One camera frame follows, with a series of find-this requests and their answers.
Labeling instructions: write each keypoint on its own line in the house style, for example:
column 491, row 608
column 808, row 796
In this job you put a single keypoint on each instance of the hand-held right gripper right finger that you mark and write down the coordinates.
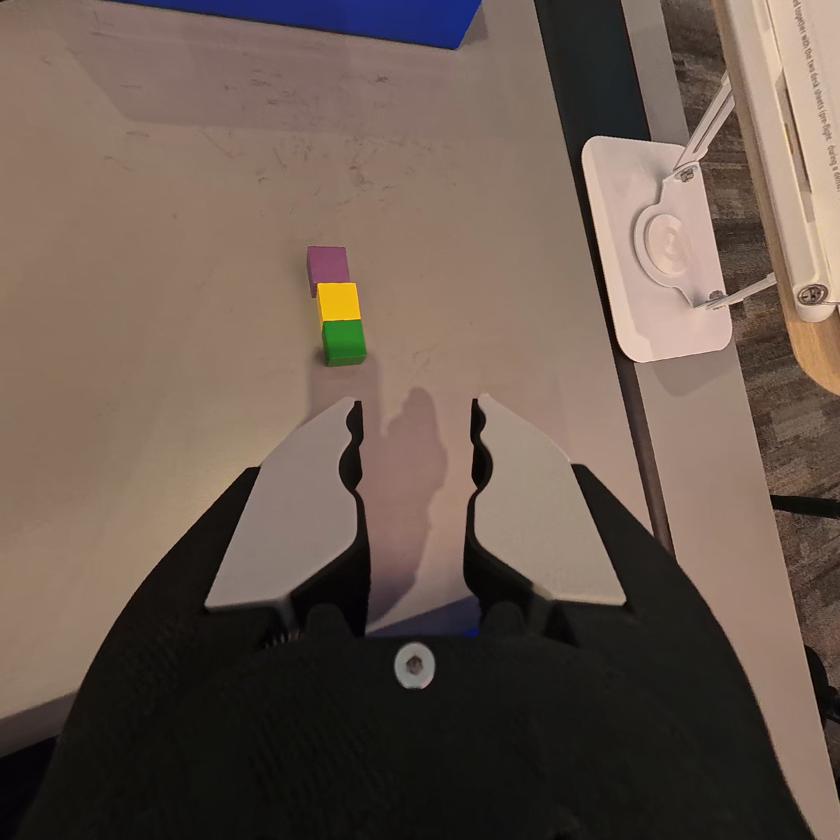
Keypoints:
column 544, row 525

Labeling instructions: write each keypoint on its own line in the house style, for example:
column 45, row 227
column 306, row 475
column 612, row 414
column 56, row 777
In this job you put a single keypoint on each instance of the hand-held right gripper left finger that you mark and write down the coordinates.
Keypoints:
column 289, row 525

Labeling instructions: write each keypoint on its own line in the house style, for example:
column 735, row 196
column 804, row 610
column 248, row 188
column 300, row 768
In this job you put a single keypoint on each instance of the green wooden cube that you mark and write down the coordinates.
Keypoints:
column 343, row 338

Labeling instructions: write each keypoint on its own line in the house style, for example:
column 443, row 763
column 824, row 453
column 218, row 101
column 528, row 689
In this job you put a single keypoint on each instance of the yellow wooden cube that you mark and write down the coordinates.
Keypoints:
column 338, row 300

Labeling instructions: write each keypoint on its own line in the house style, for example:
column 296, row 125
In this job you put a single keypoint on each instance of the purple wooden cube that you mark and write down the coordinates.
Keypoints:
column 326, row 264

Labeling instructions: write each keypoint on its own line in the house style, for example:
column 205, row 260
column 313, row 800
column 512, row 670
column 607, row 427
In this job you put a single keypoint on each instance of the blue plastic storage bin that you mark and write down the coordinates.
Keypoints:
column 328, row 16

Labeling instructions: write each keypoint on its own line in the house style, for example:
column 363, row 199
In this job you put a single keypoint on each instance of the printed instruction sheet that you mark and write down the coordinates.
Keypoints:
column 814, row 65

